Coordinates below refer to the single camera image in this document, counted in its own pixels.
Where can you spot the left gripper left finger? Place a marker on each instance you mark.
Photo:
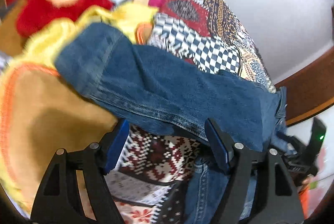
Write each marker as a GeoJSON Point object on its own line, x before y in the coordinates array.
{"type": "Point", "coordinates": [73, 188]}

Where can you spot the blue denim jacket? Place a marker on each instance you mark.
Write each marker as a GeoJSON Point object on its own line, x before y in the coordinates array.
{"type": "Point", "coordinates": [164, 95]}

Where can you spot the patchwork patterned bedspread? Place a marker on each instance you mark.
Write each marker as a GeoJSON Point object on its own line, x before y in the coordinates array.
{"type": "Point", "coordinates": [203, 38]}

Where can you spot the yellow orange blanket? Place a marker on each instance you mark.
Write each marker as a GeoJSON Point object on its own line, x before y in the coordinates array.
{"type": "Point", "coordinates": [40, 113]}

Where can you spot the wooden door frame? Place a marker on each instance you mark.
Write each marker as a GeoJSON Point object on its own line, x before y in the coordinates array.
{"type": "Point", "coordinates": [310, 90]}

